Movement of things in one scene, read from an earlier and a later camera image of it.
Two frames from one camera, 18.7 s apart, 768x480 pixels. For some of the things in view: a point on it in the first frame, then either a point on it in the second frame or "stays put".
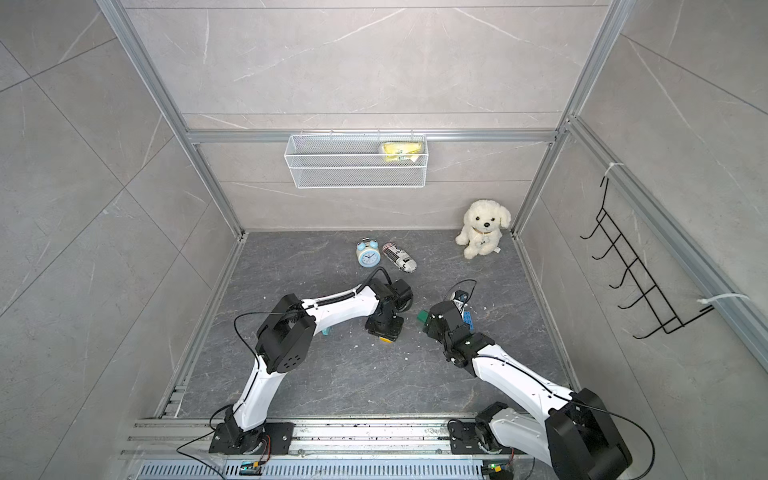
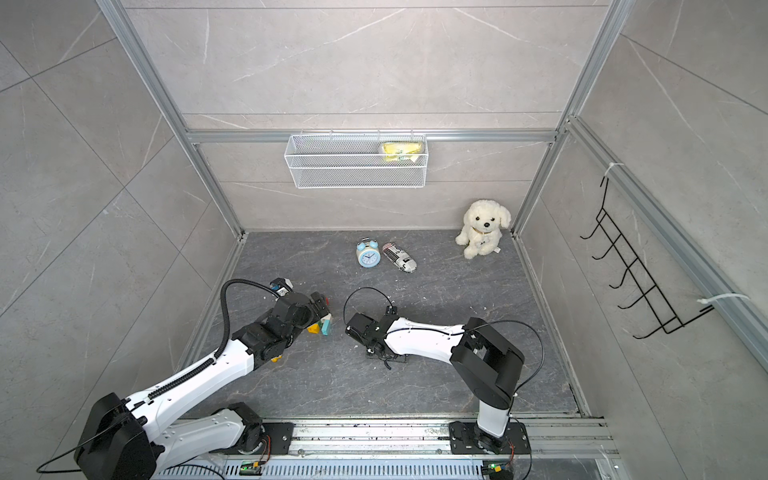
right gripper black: (430, 328) -> (401, 359)
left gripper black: (393, 335) -> (315, 315)
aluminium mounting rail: (190, 441) stays put
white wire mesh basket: (353, 161) stays put
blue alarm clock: (367, 252) stays put
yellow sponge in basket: (398, 151) stays put
